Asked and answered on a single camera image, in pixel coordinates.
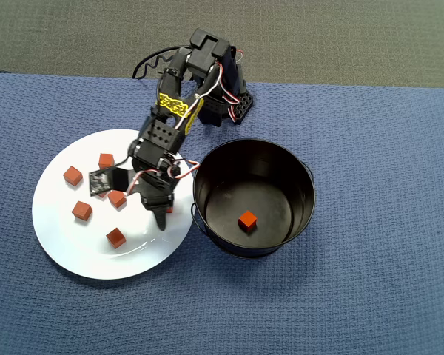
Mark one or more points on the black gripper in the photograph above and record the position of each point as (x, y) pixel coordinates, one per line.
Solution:
(156, 194)

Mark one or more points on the white round plate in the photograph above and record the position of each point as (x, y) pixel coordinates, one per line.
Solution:
(77, 255)

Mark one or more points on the black metal bucket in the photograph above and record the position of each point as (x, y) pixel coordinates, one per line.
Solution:
(266, 192)

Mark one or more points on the blue woven table cloth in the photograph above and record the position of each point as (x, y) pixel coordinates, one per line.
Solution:
(318, 296)

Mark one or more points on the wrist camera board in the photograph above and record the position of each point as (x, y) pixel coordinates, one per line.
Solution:
(100, 182)

